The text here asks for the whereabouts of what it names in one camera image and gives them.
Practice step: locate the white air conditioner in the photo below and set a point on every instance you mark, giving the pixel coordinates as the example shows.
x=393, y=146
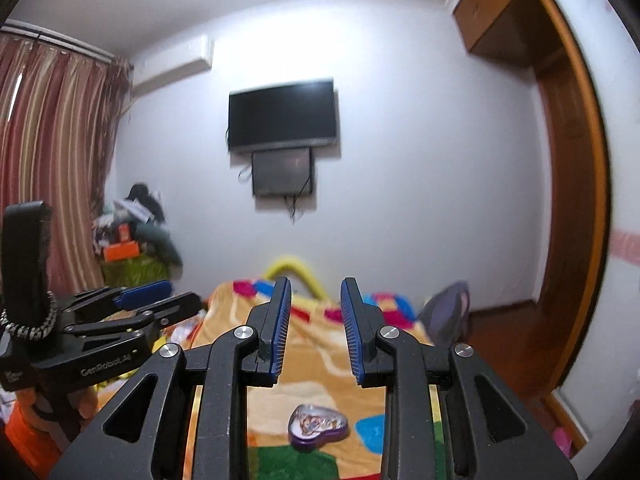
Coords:
x=172, y=62

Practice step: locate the green patterned bag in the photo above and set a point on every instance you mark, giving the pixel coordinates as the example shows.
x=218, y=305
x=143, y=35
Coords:
x=135, y=272

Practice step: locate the black wall television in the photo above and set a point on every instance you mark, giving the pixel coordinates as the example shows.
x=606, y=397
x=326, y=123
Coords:
x=282, y=114

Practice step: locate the colourful checked blanket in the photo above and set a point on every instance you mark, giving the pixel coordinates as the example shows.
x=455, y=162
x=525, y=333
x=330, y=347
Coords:
x=310, y=360

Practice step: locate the brown wooden door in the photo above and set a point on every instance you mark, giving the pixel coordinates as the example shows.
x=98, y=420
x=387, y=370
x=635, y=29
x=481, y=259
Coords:
x=565, y=210

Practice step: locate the orange cloth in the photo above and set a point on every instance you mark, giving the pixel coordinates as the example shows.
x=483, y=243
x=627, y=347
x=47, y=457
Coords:
x=25, y=440

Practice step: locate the small red box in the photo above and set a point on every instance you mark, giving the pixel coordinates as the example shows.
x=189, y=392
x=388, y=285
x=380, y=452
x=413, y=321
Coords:
x=124, y=234

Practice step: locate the white heart-print sliding door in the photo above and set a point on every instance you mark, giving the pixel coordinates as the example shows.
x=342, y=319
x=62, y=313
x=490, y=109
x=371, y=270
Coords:
x=615, y=310

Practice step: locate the small black wall monitor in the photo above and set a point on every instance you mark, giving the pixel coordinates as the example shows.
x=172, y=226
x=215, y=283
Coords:
x=282, y=172

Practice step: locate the pile of clothes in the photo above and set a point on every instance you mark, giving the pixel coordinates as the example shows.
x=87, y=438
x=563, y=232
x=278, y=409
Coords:
x=145, y=210

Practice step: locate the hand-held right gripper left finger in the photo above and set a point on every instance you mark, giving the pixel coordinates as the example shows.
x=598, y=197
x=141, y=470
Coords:
x=280, y=330

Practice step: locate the purple heart-shaped jewelry box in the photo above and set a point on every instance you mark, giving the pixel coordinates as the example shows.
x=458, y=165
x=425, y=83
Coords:
x=316, y=435

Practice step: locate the wooden overhead cabinet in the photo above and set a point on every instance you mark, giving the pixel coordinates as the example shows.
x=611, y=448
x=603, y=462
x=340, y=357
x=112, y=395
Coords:
x=492, y=10

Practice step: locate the yellow foam tube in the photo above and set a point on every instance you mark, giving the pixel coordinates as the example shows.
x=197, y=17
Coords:
x=295, y=266

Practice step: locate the grey bag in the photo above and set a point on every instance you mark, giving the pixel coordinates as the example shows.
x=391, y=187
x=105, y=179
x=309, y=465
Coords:
x=447, y=312

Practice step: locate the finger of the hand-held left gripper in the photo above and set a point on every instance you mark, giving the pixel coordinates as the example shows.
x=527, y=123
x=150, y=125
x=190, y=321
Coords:
x=175, y=306
x=142, y=294

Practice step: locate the orange box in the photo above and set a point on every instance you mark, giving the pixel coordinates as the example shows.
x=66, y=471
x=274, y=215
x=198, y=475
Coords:
x=121, y=251

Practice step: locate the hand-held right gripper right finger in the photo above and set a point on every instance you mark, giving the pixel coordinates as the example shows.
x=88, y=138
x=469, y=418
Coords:
x=352, y=332

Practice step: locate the striped brown curtain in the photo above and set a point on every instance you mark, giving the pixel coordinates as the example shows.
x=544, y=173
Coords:
x=55, y=160

